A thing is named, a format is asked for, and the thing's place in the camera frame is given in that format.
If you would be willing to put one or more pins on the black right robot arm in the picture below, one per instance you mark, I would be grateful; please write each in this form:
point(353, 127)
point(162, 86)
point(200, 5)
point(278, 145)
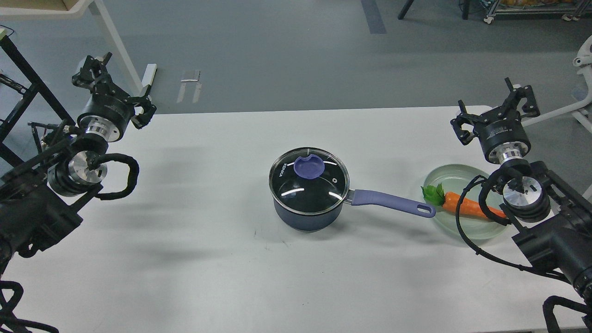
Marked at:
point(553, 221)

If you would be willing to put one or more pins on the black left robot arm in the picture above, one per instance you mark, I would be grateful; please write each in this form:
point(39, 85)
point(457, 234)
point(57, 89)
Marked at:
point(42, 197)

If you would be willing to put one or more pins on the glass lid with purple knob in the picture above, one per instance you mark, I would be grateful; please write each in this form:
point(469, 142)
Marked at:
point(308, 181)

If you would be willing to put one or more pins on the white stand frame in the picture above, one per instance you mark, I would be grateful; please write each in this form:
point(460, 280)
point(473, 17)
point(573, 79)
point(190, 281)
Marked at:
point(580, 110)

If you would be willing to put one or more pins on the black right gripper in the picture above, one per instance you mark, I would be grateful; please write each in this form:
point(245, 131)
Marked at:
point(497, 138)

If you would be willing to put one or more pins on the blue saucepan with purple handle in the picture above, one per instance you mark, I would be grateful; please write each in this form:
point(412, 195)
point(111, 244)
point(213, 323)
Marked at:
point(354, 197)

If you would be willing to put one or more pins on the white table frame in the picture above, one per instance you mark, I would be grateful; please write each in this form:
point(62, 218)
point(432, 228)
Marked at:
point(55, 34)

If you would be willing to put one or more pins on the metal trolley base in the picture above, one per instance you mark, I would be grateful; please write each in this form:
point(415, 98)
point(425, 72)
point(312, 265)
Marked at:
point(569, 10)

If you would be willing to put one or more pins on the pale green plate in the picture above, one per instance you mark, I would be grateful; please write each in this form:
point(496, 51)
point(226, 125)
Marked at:
point(443, 187)

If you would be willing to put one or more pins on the black metal rack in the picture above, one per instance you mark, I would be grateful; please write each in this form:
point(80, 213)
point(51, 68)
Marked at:
point(28, 94)

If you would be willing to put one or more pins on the orange toy carrot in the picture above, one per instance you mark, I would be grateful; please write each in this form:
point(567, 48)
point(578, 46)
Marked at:
point(448, 200)

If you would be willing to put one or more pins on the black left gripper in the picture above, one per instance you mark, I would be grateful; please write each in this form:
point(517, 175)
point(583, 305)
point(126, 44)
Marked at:
point(105, 115)

